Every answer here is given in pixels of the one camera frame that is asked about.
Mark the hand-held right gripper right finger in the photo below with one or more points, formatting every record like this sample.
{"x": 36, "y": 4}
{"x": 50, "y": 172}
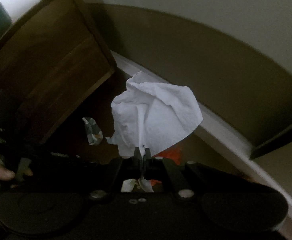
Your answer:
{"x": 148, "y": 157}

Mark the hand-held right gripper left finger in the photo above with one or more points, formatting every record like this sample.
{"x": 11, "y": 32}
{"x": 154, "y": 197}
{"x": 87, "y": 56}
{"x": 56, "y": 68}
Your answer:
{"x": 136, "y": 155}

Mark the white tissue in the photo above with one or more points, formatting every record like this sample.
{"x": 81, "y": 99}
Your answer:
{"x": 156, "y": 112}

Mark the orange wrapper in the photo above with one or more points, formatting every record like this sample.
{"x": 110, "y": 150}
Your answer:
{"x": 171, "y": 155}

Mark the beige wrapper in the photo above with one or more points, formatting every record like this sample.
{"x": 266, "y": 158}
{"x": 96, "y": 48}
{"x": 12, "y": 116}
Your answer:
{"x": 128, "y": 185}

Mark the crumpled green white wrapper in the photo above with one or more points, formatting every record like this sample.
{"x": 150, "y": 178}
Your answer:
{"x": 93, "y": 132}

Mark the wooden nightstand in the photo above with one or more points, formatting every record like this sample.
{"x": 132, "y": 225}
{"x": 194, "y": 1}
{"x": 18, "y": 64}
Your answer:
{"x": 48, "y": 67}

